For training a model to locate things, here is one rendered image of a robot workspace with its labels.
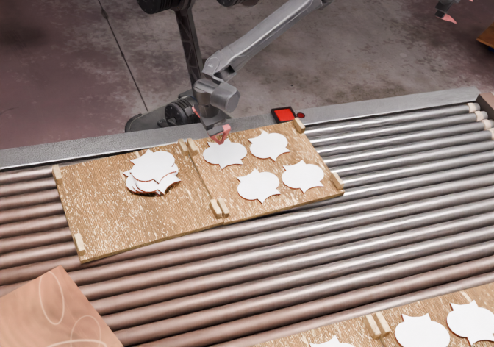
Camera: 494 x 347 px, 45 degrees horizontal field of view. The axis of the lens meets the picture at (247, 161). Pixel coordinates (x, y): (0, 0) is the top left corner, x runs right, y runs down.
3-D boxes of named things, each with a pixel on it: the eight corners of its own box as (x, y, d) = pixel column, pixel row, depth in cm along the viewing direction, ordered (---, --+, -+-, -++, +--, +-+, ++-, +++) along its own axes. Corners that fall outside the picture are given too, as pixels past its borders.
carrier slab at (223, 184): (184, 145, 193) (184, 141, 191) (294, 123, 208) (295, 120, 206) (223, 226, 171) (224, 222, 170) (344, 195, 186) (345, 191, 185)
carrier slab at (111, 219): (51, 172, 177) (51, 168, 176) (181, 145, 192) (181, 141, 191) (80, 264, 156) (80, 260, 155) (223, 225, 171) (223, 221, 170)
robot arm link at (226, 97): (222, 70, 172) (211, 55, 165) (253, 83, 167) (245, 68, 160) (201, 104, 171) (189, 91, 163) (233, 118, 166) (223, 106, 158)
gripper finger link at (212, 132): (213, 153, 175) (209, 132, 168) (204, 137, 179) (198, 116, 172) (234, 144, 176) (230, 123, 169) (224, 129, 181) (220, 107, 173)
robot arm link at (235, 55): (329, -13, 171) (322, -37, 162) (340, -2, 169) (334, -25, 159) (212, 77, 173) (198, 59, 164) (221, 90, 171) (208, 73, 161)
